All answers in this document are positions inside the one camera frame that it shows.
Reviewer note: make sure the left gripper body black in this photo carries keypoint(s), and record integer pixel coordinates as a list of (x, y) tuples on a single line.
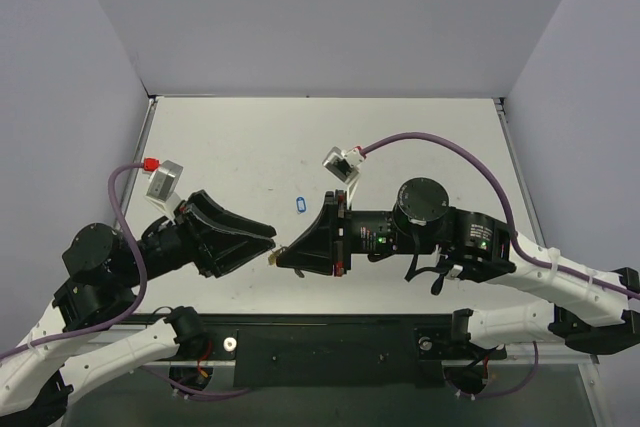
[(195, 235)]

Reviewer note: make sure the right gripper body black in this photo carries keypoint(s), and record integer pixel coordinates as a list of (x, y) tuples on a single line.
[(340, 233)]

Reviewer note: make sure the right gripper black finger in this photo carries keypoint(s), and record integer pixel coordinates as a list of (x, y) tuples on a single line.
[(305, 261), (322, 231)]

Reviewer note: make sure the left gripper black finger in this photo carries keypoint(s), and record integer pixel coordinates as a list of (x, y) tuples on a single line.
[(228, 253), (212, 211)]

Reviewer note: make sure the blue outlined key tag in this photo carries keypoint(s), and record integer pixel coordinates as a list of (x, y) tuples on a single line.
[(300, 205)]

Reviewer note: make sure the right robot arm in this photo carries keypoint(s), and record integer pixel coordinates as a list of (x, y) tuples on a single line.
[(587, 311)]

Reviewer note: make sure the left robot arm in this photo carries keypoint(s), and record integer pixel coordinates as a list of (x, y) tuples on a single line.
[(41, 381)]

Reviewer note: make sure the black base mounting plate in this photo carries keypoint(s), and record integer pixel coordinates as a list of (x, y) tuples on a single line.
[(342, 350)]

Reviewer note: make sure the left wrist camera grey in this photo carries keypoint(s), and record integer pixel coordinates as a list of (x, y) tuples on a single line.
[(163, 181)]

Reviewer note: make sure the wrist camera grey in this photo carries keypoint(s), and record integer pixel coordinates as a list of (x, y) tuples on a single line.
[(344, 164), (163, 181)]

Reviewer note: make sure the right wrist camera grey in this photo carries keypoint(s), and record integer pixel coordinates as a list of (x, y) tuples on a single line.
[(344, 164)]

